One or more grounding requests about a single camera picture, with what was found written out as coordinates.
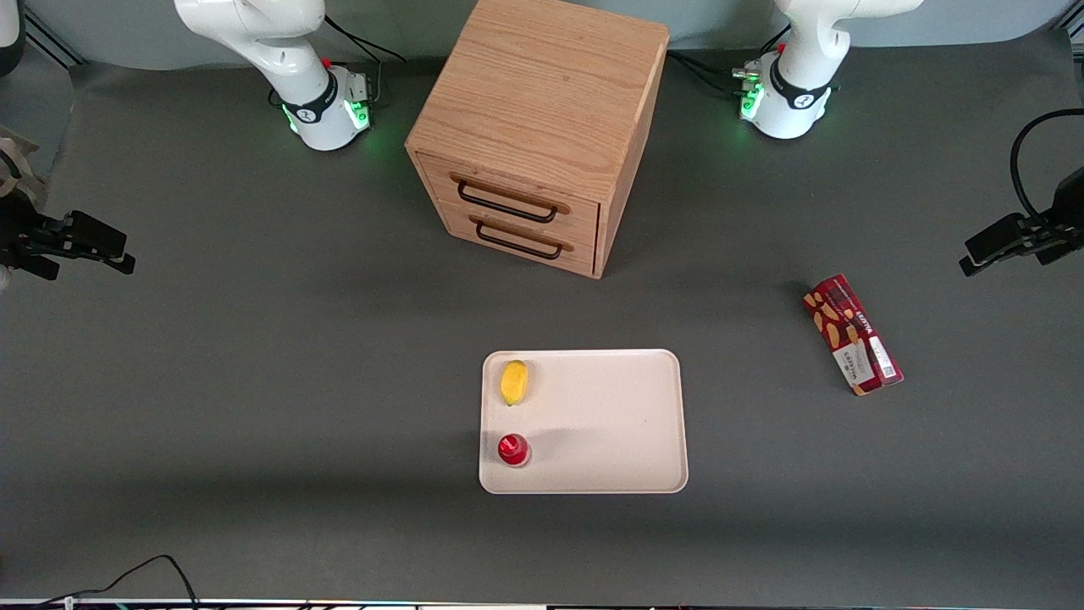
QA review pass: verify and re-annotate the black cable at table edge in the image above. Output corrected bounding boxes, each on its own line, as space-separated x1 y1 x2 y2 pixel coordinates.
32 554 201 610

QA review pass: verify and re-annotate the beige wrist mount piece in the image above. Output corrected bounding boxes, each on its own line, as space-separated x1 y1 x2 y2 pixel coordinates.
0 125 41 214

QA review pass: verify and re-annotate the black base cable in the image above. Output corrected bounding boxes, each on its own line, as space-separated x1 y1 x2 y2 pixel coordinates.
666 48 748 97
322 14 408 108

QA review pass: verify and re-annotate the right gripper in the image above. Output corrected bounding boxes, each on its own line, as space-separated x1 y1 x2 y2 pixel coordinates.
0 209 137 276

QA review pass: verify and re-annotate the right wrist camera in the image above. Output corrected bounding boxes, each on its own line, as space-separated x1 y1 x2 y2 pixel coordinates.
12 252 63 282

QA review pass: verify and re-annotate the cream plastic tray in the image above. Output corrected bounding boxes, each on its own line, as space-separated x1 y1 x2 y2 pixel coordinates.
478 349 689 496

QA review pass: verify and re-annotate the red cookie box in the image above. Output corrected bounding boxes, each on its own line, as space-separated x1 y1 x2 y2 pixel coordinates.
802 273 905 397

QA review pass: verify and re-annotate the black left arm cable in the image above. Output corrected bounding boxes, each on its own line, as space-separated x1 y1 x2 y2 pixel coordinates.
1009 108 1084 224

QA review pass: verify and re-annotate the black left base cable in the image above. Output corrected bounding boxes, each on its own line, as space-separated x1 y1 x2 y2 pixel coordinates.
666 48 748 97

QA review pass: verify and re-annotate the dark grey table mat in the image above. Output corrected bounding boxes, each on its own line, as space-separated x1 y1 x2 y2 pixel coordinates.
0 30 1084 606

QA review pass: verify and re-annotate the wooden two-drawer cabinet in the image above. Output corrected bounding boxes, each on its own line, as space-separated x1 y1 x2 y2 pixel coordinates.
405 0 671 280

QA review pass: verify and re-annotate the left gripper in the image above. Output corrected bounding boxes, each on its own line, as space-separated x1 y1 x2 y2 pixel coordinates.
959 164 1084 278

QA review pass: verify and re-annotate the black metal drawer handle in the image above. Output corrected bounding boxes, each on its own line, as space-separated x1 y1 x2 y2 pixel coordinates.
475 218 565 261
456 179 561 225

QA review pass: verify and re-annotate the yellow lemon toy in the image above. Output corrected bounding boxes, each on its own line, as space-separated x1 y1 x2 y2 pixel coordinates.
500 359 530 408

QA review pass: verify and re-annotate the black right base cable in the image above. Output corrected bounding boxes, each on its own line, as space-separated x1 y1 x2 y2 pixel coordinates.
322 14 408 108

